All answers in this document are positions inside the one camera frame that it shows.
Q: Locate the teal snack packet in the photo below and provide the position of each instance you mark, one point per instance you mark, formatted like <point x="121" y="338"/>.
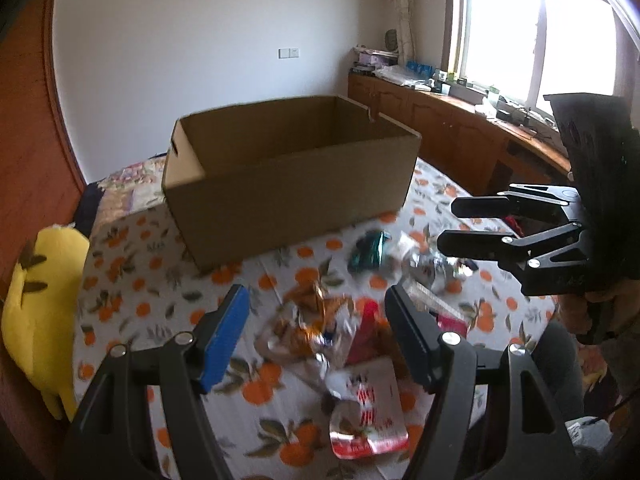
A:
<point x="367" y="252"/>

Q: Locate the shiny orange snack packet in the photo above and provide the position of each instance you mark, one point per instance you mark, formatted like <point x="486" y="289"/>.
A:
<point x="310" y="310"/>

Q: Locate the brown cardboard box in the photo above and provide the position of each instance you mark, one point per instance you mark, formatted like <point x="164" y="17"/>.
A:
<point x="280" y="200"/>

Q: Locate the wooden window cabinet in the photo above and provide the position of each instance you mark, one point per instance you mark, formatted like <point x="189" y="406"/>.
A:
<point x="440" y="125"/>

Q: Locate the white red-print snack packet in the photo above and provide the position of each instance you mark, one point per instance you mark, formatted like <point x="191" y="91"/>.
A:
<point x="367" y="410"/>

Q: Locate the window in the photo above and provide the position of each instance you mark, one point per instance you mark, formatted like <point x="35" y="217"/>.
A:
<point x="500" y="25"/>

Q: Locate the white wall switch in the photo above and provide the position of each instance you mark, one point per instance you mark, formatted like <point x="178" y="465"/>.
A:
<point x="289" y="53"/>

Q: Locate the person's right hand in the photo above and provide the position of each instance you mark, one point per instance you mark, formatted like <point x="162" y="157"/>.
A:
<point x="572" y="312"/>

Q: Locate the white plastic bag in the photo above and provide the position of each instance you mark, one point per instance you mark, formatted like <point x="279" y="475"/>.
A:
<point x="405" y="77"/>

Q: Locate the floral quilt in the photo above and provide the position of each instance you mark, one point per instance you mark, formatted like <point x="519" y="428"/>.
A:
<point x="125" y="195"/>

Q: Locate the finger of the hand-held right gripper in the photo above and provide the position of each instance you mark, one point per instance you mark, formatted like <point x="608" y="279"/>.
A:
<point x="480" y="246"/>
<point x="500" y="205"/>

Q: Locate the clutter on cabinet top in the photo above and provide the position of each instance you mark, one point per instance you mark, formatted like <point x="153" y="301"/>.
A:
<point x="495" y="102"/>

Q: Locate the red snack packet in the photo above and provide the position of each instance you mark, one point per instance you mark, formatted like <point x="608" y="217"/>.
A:
<point x="367" y="330"/>

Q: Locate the stack of boxes and papers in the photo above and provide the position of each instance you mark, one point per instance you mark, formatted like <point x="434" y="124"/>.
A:
<point x="372" y="57"/>

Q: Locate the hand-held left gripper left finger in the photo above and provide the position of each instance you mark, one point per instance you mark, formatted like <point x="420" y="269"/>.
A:
<point x="225" y="340"/>

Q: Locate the patterned curtain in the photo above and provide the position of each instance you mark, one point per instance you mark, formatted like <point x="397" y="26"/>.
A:
<point x="402" y="10"/>

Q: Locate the round green ornament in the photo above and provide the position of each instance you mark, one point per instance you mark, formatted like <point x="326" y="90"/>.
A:
<point x="390" y="39"/>

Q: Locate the clear pink-edged snack packet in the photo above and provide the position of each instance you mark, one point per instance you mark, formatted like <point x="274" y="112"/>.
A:
<point x="452" y="322"/>

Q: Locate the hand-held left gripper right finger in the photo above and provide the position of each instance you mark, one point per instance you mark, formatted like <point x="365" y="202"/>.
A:
<point x="410" y="340"/>

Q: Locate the crumpled silver snack packet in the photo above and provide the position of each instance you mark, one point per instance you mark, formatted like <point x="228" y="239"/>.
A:
<point x="425" y="265"/>

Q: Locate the person's dark trouser leg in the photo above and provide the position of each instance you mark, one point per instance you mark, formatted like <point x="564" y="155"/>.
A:
<point x="560" y="375"/>

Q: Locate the clear silver snack packet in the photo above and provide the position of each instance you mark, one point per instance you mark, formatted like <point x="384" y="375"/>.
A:
<point x="280" y="347"/>

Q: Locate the small blue boxes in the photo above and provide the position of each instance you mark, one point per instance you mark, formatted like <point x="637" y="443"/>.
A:
<point x="419" y="67"/>

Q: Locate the yellow plush toy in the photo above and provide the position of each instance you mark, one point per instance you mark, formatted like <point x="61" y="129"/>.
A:
<point x="40" y="310"/>

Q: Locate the dark blue blanket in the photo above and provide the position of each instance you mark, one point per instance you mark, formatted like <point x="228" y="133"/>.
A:
<point x="87" y="210"/>

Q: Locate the orange-print white bedsheet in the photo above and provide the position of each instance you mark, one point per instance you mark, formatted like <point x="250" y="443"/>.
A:
<point x="150" y="285"/>

